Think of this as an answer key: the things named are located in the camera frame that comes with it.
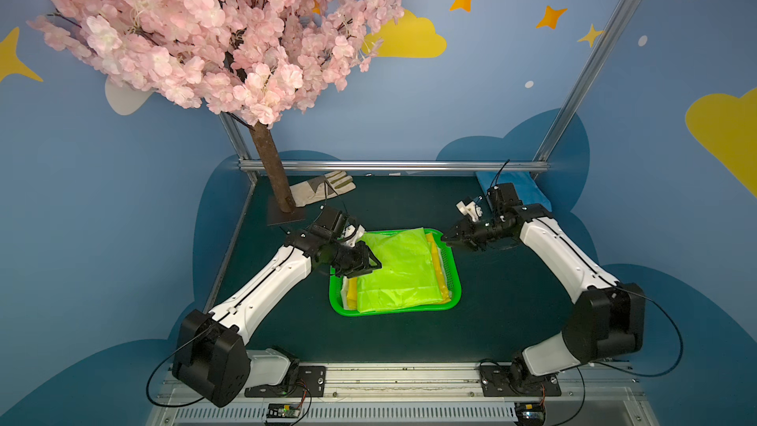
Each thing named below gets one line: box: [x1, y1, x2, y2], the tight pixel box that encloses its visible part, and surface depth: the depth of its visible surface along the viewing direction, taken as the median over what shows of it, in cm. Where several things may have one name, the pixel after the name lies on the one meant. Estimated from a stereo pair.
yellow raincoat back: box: [425, 232, 452, 304], surface depth 90 cm
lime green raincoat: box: [356, 226, 443, 314], surface depth 82 cm
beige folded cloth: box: [289, 170, 357, 208], surface depth 121 cm
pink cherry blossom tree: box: [28, 0, 405, 213], surface depth 55 cm
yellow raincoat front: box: [346, 276, 358, 311], surface depth 83 cm
